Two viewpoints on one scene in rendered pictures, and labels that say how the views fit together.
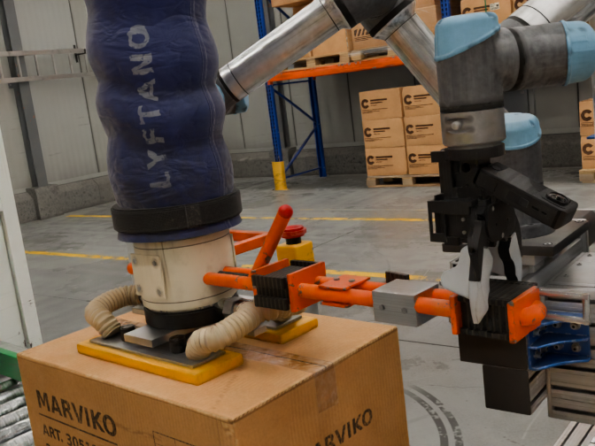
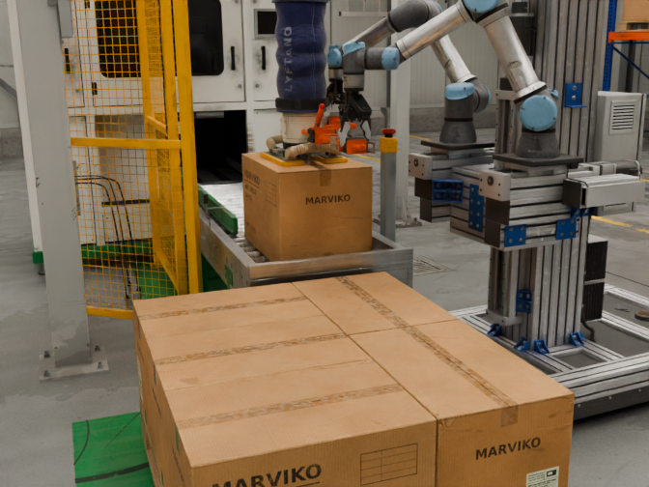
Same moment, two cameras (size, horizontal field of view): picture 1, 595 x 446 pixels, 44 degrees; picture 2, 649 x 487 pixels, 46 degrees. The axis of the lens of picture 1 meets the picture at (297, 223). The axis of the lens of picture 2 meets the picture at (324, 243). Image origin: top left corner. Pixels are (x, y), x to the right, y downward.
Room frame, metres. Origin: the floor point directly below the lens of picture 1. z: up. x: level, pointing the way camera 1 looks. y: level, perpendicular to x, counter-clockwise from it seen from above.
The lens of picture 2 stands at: (-1.58, -1.39, 1.41)
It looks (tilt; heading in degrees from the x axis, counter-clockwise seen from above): 14 degrees down; 28
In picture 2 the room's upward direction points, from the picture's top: 1 degrees counter-clockwise
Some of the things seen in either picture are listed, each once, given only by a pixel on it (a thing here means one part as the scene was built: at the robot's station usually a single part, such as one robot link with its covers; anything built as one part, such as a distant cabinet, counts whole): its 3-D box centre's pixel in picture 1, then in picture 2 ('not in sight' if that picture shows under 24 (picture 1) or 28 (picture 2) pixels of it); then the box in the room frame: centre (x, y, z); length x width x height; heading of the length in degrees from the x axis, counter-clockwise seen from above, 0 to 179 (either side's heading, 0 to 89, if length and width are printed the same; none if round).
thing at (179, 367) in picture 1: (153, 344); (281, 155); (1.21, 0.27, 0.97); 0.34 x 0.10 x 0.05; 47
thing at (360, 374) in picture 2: not in sight; (318, 398); (0.35, -0.35, 0.34); 1.20 x 1.00 x 0.40; 47
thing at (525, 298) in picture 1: (495, 310); (352, 145); (0.86, -0.23, 1.08); 0.08 x 0.07 x 0.05; 47
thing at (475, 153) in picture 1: (472, 195); (352, 104); (0.89, -0.22, 1.22); 0.09 x 0.08 x 0.12; 47
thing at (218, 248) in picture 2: not in sight; (199, 228); (1.58, 1.01, 0.50); 2.31 x 0.05 x 0.19; 47
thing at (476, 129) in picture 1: (471, 129); (352, 81); (0.88, -0.22, 1.30); 0.08 x 0.08 x 0.05
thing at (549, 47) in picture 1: (537, 56); (382, 59); (0.92, -0.32, 1.38); 0.11 x 0.11 x 0.08; 11
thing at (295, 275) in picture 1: (289, 284); (322, 135); (1.11, 0.02, 1.08); 0.10 x 0.08 x 0.06; 137
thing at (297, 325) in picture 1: (233, 311); (323, 153); (1.35, 0.14, 0.97); 0.34 x 0.10 x 0.05; 47
